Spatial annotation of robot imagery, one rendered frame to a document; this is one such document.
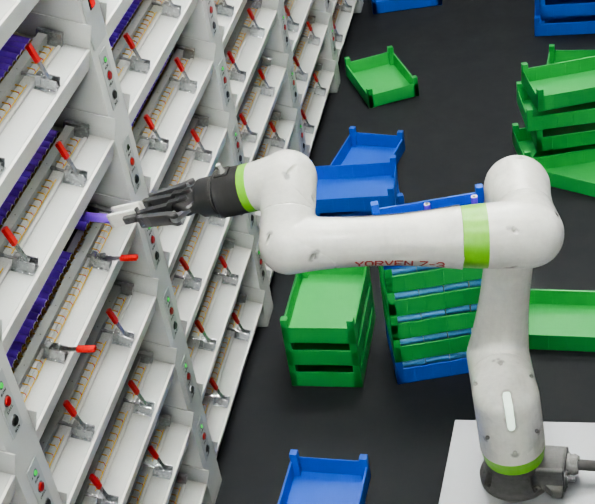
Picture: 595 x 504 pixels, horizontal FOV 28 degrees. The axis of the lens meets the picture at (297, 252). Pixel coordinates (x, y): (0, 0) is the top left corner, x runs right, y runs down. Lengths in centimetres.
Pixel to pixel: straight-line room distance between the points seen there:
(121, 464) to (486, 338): 79
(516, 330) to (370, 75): 247
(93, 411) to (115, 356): 16
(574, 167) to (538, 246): 201
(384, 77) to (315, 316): 165
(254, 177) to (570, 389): 137
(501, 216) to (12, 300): 84
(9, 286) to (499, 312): 96
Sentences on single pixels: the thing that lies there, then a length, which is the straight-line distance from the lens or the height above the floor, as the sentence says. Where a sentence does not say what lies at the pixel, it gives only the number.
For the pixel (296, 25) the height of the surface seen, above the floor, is 52.
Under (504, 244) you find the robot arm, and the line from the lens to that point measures 208.
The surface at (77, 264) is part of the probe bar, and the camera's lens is 233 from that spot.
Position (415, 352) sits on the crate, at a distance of 321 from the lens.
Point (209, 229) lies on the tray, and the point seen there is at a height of 50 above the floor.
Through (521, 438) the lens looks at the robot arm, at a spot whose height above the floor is 54.
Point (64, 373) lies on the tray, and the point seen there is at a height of 89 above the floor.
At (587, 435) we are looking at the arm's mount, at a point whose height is 39.
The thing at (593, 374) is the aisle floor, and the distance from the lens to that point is 329.
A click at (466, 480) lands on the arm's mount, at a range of 252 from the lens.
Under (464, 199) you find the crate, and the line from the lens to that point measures 318.
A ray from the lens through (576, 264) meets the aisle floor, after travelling 366.
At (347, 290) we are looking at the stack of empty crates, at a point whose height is 16.
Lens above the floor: 224
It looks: 36 degrees down
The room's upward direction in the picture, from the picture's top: 10 degrees counter-clockwise
